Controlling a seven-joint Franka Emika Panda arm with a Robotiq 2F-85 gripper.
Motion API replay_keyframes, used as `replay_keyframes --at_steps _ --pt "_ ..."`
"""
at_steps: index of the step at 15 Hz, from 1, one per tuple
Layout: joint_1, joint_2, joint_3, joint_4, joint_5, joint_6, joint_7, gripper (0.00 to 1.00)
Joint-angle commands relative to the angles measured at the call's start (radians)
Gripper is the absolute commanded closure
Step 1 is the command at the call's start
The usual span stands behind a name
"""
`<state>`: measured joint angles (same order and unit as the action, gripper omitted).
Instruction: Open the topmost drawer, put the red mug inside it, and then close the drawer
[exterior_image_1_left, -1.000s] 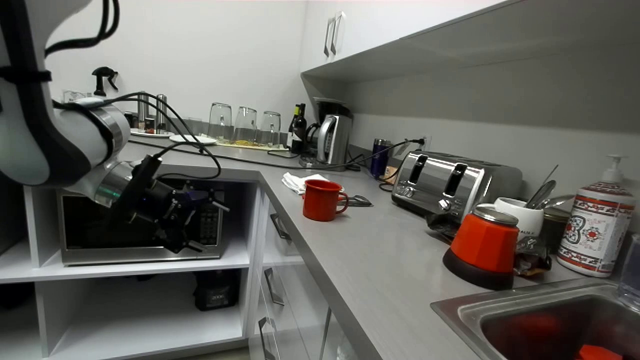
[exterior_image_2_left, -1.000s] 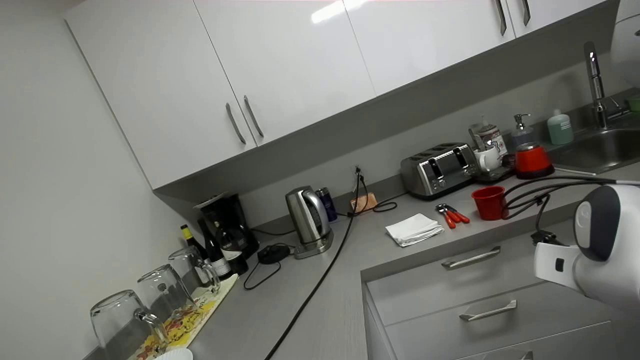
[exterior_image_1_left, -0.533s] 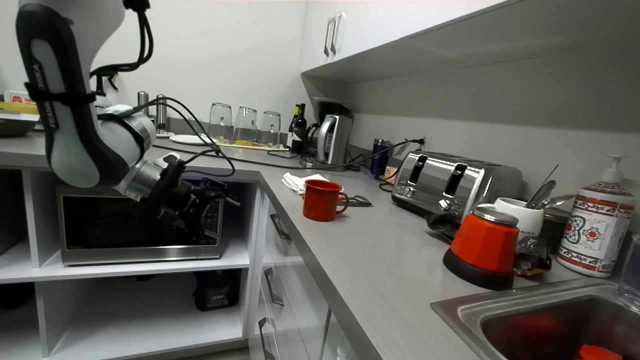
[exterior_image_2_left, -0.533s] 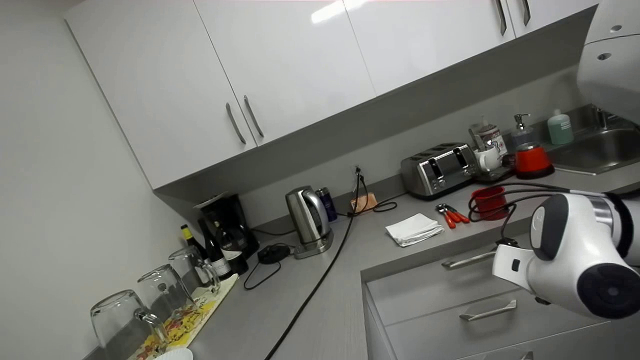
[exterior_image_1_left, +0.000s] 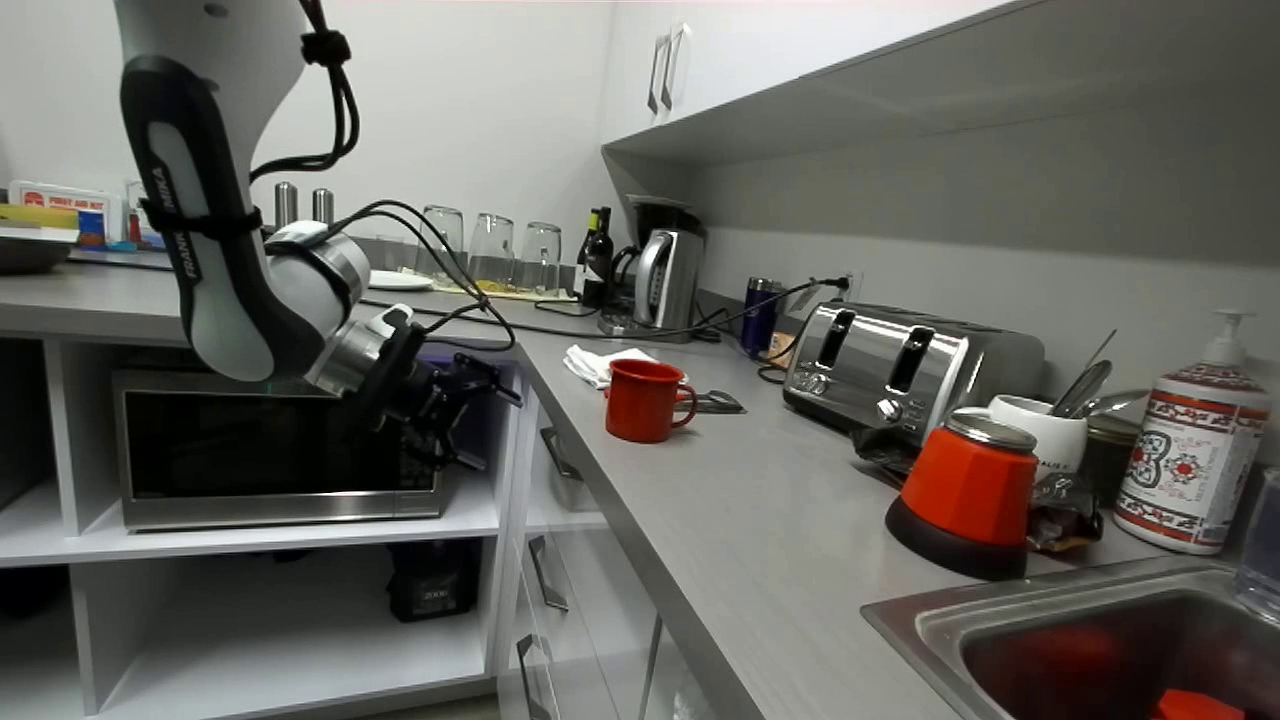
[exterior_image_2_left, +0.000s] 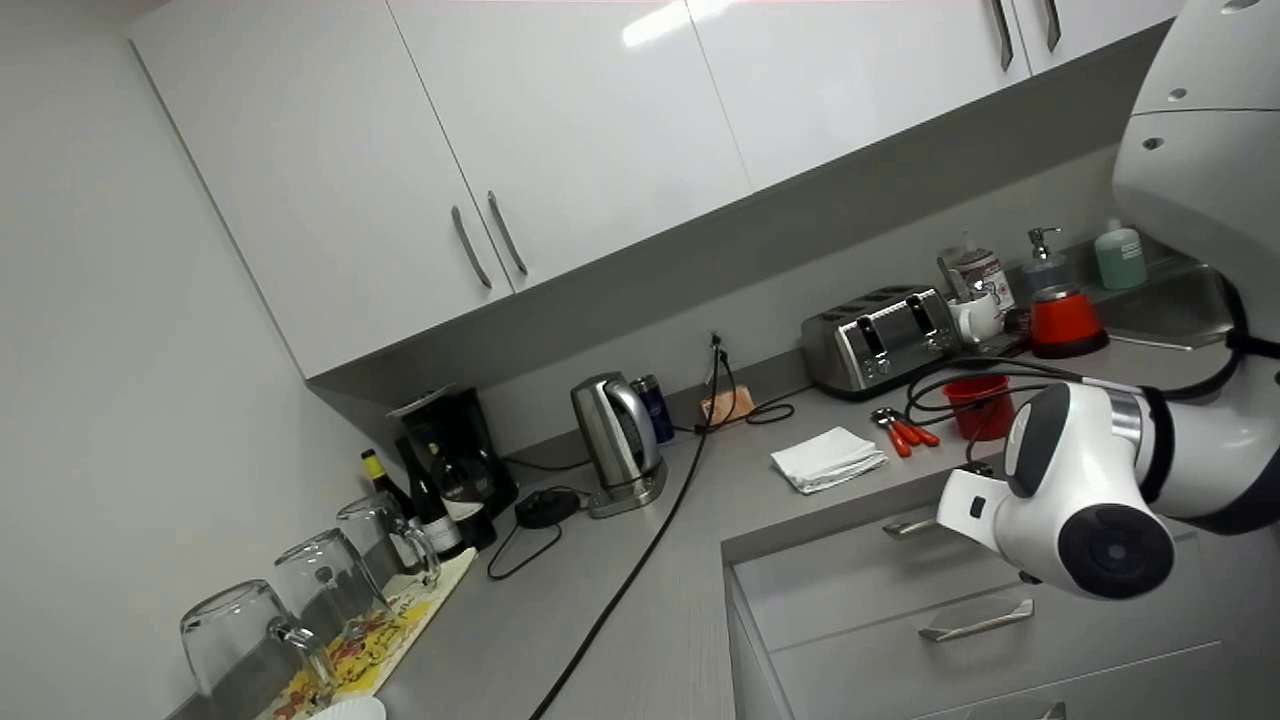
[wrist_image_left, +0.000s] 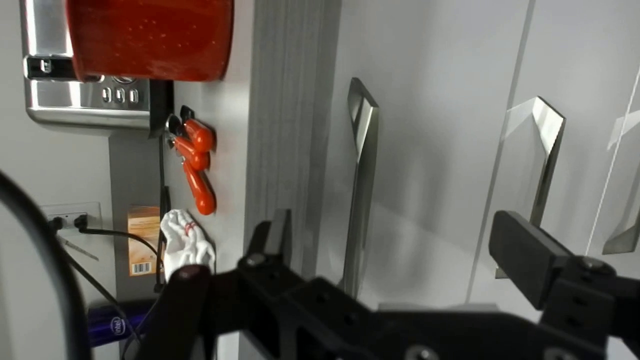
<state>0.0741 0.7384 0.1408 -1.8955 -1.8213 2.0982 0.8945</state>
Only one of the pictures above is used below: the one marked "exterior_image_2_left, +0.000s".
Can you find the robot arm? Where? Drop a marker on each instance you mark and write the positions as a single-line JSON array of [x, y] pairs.
[[1085, 480]]

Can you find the grey drawer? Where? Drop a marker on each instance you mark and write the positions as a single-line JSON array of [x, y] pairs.
[[1130, 695], [840, 585], [900, 680]]

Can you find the clear glass mug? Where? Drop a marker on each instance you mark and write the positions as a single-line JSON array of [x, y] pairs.
[[380, 535], [235, 640], [325, 580]]

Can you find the white mug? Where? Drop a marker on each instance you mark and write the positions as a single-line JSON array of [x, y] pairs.
[[975, 318]]

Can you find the red mug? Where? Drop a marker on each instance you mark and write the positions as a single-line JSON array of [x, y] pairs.
[[980, 410]]

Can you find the dark blue tumbler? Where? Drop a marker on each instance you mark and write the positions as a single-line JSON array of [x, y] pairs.
[[655, 408]]

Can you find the steel electric kettle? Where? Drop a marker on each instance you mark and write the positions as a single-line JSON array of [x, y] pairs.
[[612, 440]]

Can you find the orange sponge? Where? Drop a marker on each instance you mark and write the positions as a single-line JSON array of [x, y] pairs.
[[727, 408]]

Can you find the black power adapter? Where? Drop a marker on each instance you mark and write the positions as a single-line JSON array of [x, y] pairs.
[[546, 507]]

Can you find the black coffee maker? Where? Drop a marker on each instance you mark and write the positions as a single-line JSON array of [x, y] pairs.
[[460, 440]]

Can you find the white folded cloth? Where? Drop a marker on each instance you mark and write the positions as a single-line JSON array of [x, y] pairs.
[[828, 458]]

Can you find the silver toaster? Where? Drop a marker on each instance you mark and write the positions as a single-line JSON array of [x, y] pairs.
[[875, 345]]

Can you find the white cabinet door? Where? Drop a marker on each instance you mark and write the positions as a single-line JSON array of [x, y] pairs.
[[330, 180], [580, 130], [850, 80], [1100, 20]]

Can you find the dark wine bottle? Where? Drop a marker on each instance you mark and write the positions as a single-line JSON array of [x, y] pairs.
[[432, 510], [385, 487]]

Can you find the yellow printed mat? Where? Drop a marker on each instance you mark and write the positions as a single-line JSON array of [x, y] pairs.
[[400, 620]]

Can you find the printed canister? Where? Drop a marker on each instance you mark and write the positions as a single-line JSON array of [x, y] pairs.
[[985, 275]]

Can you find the grey soap dispenser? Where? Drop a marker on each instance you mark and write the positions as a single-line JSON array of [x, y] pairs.
[[1044, 265]]

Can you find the red pot with black lid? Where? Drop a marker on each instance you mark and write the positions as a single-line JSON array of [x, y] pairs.
[[1064, 322]]

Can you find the white paper plate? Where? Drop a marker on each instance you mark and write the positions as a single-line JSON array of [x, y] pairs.
[[350, 709]]

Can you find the green soap bottle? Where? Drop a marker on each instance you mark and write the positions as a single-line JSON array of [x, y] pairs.
[[1120, 258]]

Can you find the steel sink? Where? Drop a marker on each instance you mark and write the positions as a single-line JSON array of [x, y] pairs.
[[1170, 310]]

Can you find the wall socket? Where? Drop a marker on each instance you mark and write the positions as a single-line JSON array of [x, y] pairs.
[[716, 352]]

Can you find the white wall cabinet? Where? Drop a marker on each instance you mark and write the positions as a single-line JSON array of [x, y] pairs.
[[560, 130]]

